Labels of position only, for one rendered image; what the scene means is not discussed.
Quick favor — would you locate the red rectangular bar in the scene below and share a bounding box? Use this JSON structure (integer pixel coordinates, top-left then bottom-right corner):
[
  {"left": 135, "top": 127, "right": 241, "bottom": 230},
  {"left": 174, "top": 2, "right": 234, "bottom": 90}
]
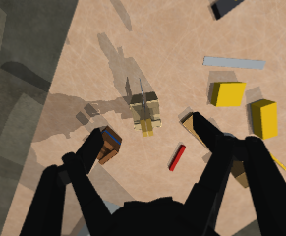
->
[{"left": 169, "top": 145, "right": 186, "bottom": 171}]

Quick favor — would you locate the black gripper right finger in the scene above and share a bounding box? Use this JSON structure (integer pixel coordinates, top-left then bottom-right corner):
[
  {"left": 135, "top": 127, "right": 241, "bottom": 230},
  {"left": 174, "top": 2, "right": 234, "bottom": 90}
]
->
[{"left": 165, "top": 112, "right": 286, "bottom": 236}]

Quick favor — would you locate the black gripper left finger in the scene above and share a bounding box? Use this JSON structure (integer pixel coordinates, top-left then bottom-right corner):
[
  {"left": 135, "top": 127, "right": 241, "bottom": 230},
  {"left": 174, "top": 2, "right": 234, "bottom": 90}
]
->
[{"left": 19, "top": 128, "right": 125, "bottom": 236}]

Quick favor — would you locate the yellow rectangular block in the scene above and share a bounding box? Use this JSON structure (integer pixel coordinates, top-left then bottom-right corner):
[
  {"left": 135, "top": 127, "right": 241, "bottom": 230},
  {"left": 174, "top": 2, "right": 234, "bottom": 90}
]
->
[{"left": 250, "top": 99, "right": 278, "bottom": 139}]

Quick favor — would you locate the black sliding bevel with blue blade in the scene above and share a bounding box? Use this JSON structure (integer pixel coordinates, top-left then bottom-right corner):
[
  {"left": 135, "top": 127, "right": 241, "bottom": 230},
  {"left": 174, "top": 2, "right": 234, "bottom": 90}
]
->
[{"left": 211, "top": 0, "right": 245, "bottom": 20}]

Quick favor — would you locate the yellow square box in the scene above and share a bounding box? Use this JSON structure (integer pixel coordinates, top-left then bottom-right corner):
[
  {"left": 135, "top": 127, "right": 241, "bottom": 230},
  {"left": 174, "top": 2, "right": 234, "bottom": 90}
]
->
[{"left": 210, "top": 82, "right": 246, "bottom": 107}]

